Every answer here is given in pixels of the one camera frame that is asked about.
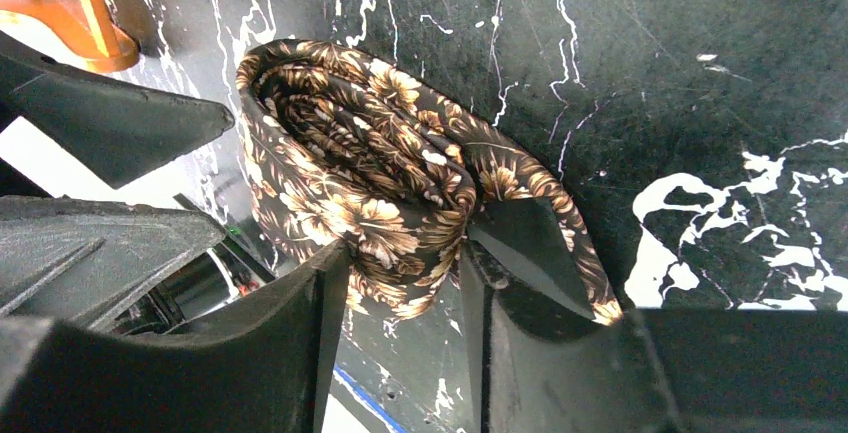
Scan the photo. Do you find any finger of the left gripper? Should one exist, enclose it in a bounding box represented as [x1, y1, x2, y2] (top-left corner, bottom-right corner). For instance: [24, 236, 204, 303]
[1, 34, 235, 187]
[1, 195, 225, 331]

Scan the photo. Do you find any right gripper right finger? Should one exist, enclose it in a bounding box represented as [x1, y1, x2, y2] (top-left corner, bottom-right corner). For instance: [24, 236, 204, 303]
[460, 243, 847, 432]

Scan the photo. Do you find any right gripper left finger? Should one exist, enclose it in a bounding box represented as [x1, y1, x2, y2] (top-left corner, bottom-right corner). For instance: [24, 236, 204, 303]
[1, 241, 351, 432]

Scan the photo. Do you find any black brown floral tie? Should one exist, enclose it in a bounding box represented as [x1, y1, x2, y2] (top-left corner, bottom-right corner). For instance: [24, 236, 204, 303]
[234, 38, 622, 325]

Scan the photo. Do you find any orange wooden rack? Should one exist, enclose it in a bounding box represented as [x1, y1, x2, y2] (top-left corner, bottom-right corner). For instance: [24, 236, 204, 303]
[1, 0, 140, 73]

